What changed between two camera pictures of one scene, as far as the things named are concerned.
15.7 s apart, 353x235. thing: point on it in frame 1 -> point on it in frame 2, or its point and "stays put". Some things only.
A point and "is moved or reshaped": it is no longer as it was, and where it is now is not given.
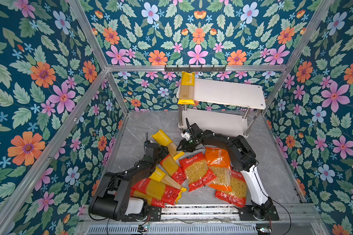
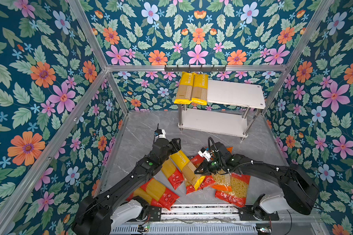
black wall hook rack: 195,69 stays put
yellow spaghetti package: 163,139 is moved or reshaped
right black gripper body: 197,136 -> 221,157
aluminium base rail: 208,221 stays put
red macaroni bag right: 238,196 stays put
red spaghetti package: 177,173 stays put
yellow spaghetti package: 160,175 -> 188,169
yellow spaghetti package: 188,84 stays put
